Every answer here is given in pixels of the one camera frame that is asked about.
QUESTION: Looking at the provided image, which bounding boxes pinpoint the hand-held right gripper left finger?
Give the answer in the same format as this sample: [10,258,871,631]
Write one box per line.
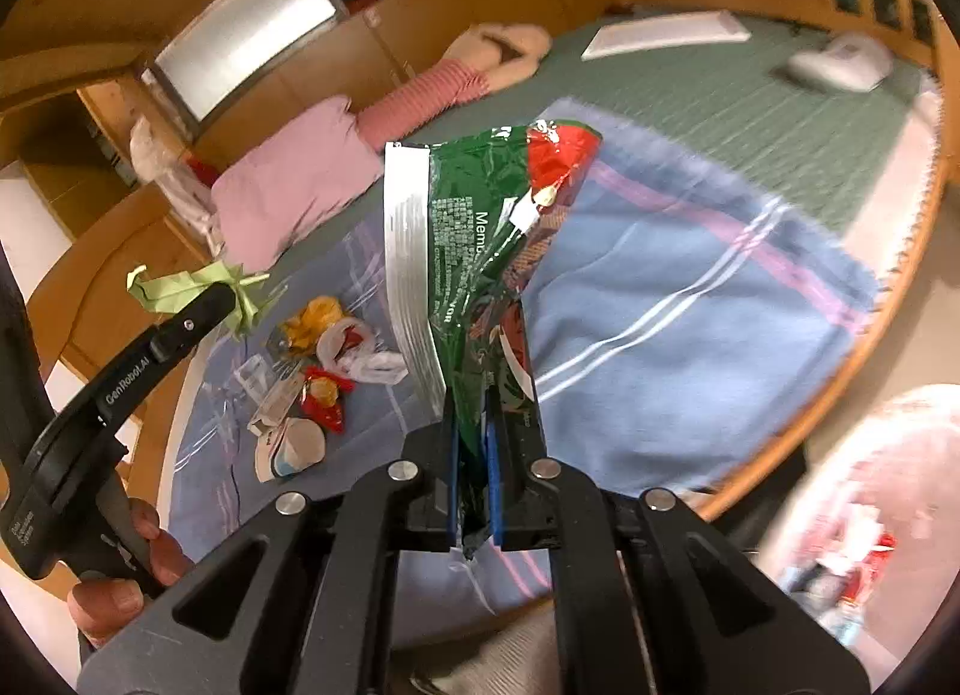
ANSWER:
[75,399,462,695]

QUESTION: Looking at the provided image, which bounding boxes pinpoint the plain white plastic bag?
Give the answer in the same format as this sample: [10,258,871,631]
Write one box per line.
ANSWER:
[129,116,188,178]

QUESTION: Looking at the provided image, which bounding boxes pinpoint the light green paper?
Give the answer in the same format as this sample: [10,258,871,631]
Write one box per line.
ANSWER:
[126,263,271,343]

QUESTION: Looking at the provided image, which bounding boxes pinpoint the white and red wrapper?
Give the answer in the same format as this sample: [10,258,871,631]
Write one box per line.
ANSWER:
[315,316,410,387]

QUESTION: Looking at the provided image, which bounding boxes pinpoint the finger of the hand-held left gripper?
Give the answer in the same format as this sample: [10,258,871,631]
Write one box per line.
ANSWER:
[94,282,237,433]

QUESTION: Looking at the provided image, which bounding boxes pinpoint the wooden wall cabinet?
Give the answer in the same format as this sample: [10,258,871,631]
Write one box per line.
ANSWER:
[187,0,623,163]

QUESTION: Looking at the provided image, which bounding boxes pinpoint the white cardboard box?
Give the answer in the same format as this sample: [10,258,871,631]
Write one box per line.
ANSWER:
[251,372,308,433]

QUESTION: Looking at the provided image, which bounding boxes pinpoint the person's left hand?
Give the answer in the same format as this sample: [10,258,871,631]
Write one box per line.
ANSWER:
[69,500,194,647]

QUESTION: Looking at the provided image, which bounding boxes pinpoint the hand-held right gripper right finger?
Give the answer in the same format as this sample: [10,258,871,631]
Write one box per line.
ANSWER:
[484,365,871,695]

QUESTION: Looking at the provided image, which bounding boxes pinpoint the ribbed glass window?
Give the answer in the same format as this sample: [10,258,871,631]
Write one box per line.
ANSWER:
[154,0,338,122]

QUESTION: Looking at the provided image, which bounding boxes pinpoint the white flat board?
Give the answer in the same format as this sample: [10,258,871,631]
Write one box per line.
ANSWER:
[581,11,752,62]

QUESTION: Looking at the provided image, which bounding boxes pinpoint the clear plastic wrapper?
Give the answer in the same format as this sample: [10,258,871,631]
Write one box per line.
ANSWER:
[225,354,282,403]

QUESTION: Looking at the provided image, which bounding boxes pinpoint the person's grey trousers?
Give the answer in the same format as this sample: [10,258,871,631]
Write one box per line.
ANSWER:
[390,601,560,695]

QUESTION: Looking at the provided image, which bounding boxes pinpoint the blue striped blanket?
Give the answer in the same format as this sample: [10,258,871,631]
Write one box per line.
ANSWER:
[169,98,882,647]

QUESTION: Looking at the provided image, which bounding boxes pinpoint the striped plush doll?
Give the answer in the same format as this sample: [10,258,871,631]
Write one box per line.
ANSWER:
[352,22,554,141]

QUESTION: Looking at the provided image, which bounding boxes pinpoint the white hanging cloth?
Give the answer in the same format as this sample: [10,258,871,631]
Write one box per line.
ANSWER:
[161,166,226,257]

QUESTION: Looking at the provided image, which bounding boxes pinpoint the wooden bunk bed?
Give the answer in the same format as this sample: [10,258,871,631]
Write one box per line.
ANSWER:
[0,0,960,651]

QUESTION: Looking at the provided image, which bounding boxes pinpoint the white plastic massager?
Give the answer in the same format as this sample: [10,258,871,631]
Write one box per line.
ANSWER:
[780,33,895,94]

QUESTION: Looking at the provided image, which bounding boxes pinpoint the white red-printed plastic bag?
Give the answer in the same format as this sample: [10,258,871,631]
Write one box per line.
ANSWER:
[757,384,960,666]

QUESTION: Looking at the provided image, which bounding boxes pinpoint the green snack bag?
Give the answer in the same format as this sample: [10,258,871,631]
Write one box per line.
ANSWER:
[382,117,605,561]

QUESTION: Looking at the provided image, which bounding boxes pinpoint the white paper cup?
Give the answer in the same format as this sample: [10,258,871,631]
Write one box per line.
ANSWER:
[253,416,327,484]

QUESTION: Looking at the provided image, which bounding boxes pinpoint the yellow wrapper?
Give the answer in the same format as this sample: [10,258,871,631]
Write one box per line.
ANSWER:
[281,296,347,352]

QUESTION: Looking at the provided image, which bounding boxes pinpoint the pink pillow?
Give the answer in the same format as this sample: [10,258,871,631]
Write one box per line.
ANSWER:
[210,95,387,274]

